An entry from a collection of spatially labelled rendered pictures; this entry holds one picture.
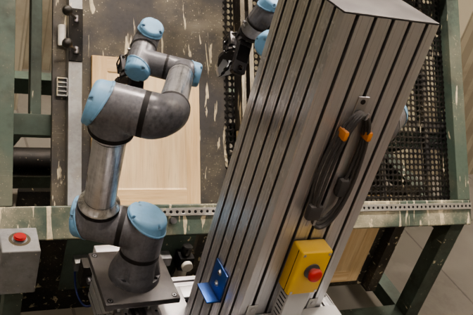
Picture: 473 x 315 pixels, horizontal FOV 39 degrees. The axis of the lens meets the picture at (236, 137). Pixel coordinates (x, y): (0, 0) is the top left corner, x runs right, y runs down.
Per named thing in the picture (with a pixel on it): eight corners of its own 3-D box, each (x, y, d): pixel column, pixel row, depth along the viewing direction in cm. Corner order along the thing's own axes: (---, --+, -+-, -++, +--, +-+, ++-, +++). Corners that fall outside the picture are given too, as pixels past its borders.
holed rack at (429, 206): (148, 216, 249) (148, 216, 248) (148, 208, 249) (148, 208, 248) (470, 209, 322) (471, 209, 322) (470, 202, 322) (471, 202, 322)
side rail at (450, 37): (441, 200, 329) (457, 200, 319) (429, -14, 341) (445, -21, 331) (453, 200, 332) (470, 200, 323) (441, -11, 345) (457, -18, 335)
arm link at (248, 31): (267, 35, 208) (246, 26, 205) (260, 44, 211) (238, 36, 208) (266, 19, 213) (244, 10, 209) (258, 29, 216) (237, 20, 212)
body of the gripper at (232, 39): (240, 49, 224) (258, 25, 216) (241, 67, 219) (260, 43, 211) (220, 41, 221) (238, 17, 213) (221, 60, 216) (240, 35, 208)
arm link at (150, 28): (136, 30, 192) (143, 10, 197) (127, 53, 200) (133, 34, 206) (162, 41, 194) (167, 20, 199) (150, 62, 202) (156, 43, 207)
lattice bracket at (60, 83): (55, 97, 243) (56, 95, 240) (55, 78, 244) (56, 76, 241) (65, 97, 245) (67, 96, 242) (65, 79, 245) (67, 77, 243)
